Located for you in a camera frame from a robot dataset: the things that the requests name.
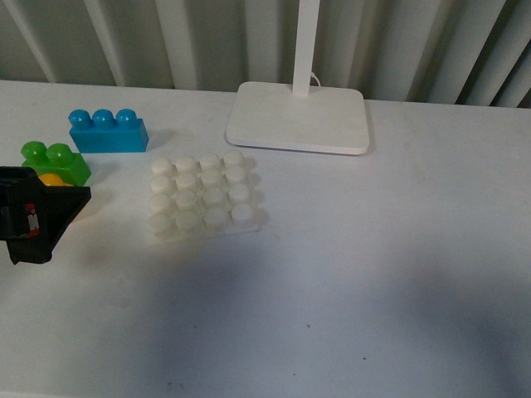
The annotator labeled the yellow two-stud toy block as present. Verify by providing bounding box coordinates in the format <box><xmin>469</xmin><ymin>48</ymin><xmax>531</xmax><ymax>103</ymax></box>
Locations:
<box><xmin>37</xmin><ymin>172</ymin><xmax>89</xmax><ymax>223</ymax></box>

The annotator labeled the blue three-stud toy block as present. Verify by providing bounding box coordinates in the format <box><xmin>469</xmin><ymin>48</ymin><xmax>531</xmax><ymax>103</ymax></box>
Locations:
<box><xmin>68</xmin><ymin>109</ymin><xmax>149</xmax><ymax>153</ymax></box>

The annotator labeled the white studded base plate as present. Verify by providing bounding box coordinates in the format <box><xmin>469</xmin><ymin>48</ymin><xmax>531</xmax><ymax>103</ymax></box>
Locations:
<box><xmin>146</xmin><ymin>150</ymin><xmax>263</xmax><ymax>245</ymax></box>

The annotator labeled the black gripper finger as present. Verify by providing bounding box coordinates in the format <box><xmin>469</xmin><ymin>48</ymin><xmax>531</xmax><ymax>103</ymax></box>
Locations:
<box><xmin>1</xmin><ymin>166</ymin><xmax>91</xmax><ymax>264</ymax></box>

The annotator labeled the green two-stud toy block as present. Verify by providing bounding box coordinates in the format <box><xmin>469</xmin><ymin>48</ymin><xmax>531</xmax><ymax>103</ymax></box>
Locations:
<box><xmin>21</xmin><ymin>141</ymin><xmax>91</xmax><ymax>187</ymax></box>

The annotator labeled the white lamp stand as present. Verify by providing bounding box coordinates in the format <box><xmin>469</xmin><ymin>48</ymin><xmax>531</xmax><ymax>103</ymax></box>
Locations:
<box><xmin>226</xmin><ymin>1</ymin><xmax>370</xmax><ymax>156</ymax></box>

